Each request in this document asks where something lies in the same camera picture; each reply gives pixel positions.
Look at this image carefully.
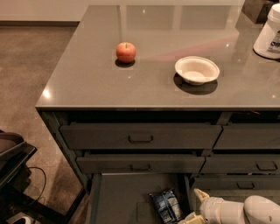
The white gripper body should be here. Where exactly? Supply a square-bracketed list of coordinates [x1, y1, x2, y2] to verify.
[199, 197, 246, 224]

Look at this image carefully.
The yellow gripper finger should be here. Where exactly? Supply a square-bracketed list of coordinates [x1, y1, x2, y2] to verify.
[193, 188, 210, 203]
[178, 212, 205, 224]

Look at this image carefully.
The blue chip bag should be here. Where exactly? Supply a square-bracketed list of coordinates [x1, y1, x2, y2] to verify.
[150, 189, 184, 224]

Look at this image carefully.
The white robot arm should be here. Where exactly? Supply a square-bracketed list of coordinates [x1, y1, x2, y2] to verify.
[178, 188, 280, 224]

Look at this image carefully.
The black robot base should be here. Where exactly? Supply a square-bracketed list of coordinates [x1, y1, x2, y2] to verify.
[0, 131, 86, 224]

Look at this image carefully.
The bottom right drawer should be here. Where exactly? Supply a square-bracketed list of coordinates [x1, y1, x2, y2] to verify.
[192, 175, 280, 190]

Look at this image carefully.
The middle right drawer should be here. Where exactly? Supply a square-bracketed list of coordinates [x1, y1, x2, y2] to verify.
[200, 154, 280, 174]

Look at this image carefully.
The open bottom left drawer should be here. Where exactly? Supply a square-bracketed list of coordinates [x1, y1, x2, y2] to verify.
[85, 173, 193, 224]

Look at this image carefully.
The top left drawer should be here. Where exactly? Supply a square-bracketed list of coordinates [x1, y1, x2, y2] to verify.
[59, 123, 221, 150]

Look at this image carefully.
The grey counter cabinet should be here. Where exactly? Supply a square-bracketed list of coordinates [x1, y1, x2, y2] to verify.
[36, 5, 280, 210]

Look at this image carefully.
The middle left drawer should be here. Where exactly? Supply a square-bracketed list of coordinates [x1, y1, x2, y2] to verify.
[76, 154, 205, 174]

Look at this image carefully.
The dark box on counter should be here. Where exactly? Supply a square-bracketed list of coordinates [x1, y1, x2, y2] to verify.
[241, 0, 279, 24]

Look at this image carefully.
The white paper bowl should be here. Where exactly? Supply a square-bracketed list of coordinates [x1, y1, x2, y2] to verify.
[175, 56, 220, 85]

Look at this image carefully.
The red apple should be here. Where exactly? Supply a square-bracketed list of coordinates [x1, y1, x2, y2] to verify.
[115, 42, 137, 63]

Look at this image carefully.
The white plastic canister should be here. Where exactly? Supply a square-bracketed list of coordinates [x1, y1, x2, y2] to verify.
[253, 3, 280, 60]

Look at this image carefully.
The black cable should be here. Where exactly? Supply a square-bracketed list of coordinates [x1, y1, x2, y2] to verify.
[25, 166, 47, 205]

